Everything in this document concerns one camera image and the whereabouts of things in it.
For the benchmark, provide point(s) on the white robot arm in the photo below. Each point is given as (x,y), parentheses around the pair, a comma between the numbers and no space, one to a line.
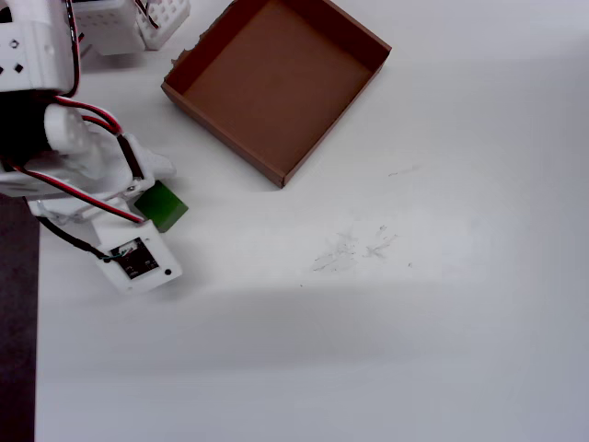
(32,46)

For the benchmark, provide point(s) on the brown cardboard box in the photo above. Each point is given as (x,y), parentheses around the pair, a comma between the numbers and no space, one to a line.
(276,92)

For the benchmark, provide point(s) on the green cube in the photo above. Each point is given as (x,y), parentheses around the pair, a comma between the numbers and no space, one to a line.
(165,209)

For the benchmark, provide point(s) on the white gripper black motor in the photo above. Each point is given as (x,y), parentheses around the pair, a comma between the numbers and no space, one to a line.
(156,167)

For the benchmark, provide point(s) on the white lattice robot base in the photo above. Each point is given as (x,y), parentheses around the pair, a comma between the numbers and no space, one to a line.
(168,18)

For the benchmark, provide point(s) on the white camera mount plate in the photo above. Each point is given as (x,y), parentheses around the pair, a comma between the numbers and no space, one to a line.
(152,271)

